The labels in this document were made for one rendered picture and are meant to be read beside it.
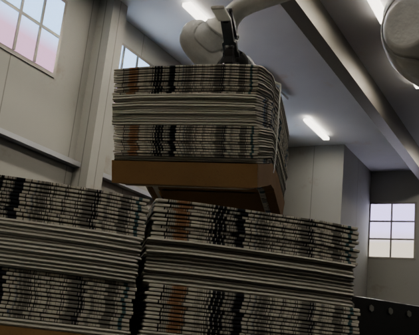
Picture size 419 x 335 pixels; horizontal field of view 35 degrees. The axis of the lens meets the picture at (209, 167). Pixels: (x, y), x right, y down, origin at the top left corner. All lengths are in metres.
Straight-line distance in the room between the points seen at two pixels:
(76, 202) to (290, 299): 0.30
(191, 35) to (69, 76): 6.76
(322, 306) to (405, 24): 0.45
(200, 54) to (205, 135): 0.59
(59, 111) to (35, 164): 0.79
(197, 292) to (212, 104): 0.46
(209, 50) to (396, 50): 0.79
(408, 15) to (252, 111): 0.32
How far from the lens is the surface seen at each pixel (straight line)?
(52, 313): 0.83
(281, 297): 0.88
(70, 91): 8.51
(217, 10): 1.51
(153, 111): 1.25
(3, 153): 7.60
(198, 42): 1.78
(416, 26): 1.05
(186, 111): 1.22
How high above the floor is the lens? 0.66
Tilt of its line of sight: 15 degrees up
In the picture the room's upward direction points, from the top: 6 degrees clockwise
